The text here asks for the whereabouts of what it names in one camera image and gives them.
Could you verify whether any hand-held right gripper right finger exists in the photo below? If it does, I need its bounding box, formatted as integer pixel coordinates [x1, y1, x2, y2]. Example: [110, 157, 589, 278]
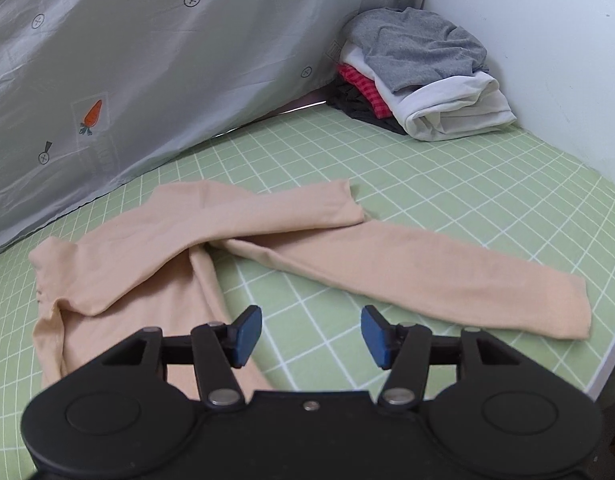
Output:
[361, 305, 518, 408]

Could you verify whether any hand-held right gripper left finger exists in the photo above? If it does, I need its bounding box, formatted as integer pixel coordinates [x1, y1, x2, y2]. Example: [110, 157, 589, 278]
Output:
[100, 305, 263, 407]

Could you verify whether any peach long-sleeve shirt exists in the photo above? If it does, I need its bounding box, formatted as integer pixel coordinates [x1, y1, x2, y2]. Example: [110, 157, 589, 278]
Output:
[28, 177, 593, 391]

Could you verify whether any green grid cutting mat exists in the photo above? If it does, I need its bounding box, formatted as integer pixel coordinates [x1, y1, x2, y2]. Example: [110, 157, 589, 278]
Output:
[0, 102, 615, 480]

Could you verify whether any red checked garment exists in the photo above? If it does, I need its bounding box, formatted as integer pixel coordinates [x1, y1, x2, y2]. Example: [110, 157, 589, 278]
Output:
[336, 63, 391, 120]

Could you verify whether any white garment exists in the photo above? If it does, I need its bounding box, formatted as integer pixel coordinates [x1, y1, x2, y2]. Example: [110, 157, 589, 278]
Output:
[340, 42, 517, 142]

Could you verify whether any grey carrot-print cloth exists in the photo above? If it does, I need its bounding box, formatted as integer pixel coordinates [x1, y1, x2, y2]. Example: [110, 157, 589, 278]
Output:
[0, 0, 431, 263]

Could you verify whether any grey heather shirt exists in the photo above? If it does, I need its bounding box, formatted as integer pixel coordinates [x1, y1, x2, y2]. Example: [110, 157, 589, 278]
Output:
[345, 7, 489, 95]

